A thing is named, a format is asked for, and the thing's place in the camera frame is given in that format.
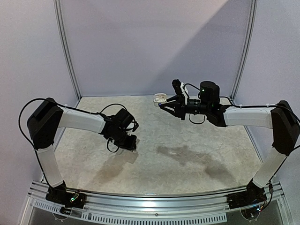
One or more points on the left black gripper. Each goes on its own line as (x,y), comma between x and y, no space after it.
(128,144)

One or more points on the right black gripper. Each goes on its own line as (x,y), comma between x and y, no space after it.
(182,108)

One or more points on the cream earbud charging case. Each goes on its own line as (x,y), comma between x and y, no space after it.
(159,98)

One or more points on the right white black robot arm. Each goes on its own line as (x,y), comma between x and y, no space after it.
(285,125)

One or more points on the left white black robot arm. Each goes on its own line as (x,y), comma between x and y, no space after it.
(50,117)

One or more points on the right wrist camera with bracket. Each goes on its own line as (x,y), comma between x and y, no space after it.
(180,91)

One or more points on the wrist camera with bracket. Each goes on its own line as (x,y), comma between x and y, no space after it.
(133,126)
(180,91)

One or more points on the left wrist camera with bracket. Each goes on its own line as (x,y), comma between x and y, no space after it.
(133,126)

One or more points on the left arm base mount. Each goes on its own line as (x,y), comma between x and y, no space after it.
(61,196)

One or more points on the aluminium front rail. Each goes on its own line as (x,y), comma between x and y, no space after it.
(209,208)

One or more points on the right aluminium frame post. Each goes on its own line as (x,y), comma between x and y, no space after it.
(245,49)

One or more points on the aluminium frame post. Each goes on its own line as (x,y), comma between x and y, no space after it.
(245,49)
(65,48)

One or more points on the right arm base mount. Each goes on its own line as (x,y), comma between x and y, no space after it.
(252,195)

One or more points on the left aluminium frame post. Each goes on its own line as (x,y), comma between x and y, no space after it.
(65,48)

